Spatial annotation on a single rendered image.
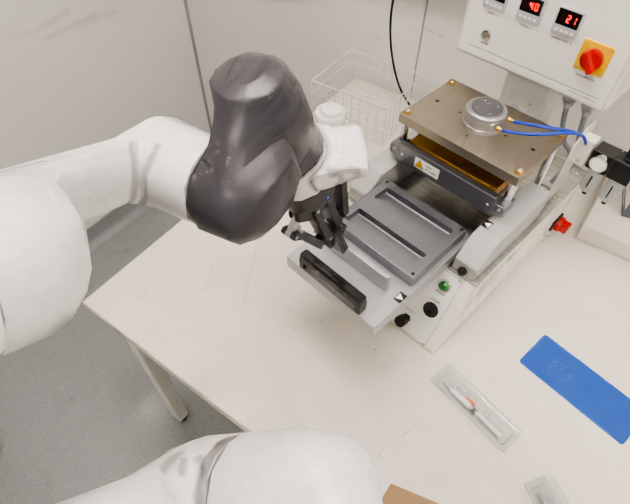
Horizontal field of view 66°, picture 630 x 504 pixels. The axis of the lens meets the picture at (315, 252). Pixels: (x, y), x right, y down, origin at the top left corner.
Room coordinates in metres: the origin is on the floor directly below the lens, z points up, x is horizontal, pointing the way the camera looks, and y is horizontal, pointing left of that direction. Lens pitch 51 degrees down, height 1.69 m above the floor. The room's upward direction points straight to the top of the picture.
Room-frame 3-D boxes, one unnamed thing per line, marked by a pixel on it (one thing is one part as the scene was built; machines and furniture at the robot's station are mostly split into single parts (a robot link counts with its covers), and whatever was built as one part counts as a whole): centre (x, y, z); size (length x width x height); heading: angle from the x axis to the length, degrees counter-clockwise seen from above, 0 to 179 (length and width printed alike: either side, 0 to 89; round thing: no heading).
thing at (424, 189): (0.82, -0.35, 0.93); 0.46 x 0.35 x 0.01; 134
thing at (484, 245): (0.64, -0.37, 0.96); 0.26 x 0.05 x 0.07; 134
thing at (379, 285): (0.60, -0.13, 0.97); 0.30 x 0.22 x 0.08; 134
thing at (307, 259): (0.50, -0.03, 0.99); 0.15 x 0.02 x 0.04; 44
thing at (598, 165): (0.73, -0.57, 1.05); 0.15 x 0.05 x 0.15; 44
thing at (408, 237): (0.63, -0.16, 0.98); 0.20 x 0.17 x 0.03; 44
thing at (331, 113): (1.15, -0.04, 0.82); 0.09 x 0.09 x 0.15
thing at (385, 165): (0.85, -0.18, 0.96); 0.25 x 0.05 x 0.07; 134
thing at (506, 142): (0.80, -0.36, 1.08); 0.31 x 0.24 x 0.13; 44
